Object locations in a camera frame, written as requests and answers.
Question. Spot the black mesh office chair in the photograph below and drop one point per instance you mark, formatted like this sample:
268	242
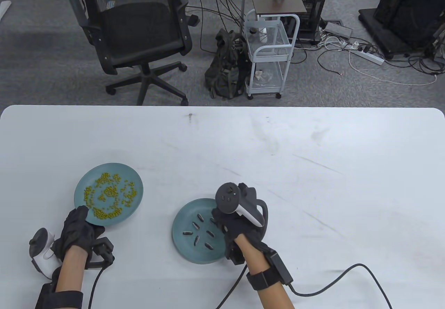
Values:
135	23

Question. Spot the person's right forearm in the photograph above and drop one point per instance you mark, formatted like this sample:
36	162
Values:
274	298

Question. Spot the teal plate with green beans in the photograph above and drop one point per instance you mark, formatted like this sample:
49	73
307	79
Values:
135	183

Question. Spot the black computer tower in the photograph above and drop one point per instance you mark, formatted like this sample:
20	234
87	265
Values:
313	6

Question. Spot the group of sunflower seeds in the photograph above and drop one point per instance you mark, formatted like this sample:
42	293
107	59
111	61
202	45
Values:
201	217

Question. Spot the brown side table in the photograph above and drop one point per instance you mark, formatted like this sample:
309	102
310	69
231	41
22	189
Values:
274	4

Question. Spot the dark green backpack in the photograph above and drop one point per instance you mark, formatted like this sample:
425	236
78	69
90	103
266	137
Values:
226	69

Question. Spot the white black left hand controller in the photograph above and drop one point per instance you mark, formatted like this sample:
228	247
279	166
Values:
43	260

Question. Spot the white flat board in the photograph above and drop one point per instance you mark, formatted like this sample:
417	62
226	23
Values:
3	9

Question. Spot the person's left forearm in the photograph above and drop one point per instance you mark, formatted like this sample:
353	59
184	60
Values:
71	270

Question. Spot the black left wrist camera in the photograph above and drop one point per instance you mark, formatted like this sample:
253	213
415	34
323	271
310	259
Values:
102	250

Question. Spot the white power strip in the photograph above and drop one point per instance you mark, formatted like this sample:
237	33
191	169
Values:
368	57

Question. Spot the pile of green mung beans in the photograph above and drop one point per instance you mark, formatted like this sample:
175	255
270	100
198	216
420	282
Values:
110	192

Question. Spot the person's right hand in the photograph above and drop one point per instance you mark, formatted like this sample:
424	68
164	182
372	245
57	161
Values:
240	230

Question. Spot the grey adapter box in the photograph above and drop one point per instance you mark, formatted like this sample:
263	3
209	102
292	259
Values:
338	30

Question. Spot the person's left hand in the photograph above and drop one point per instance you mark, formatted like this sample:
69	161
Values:
78	232

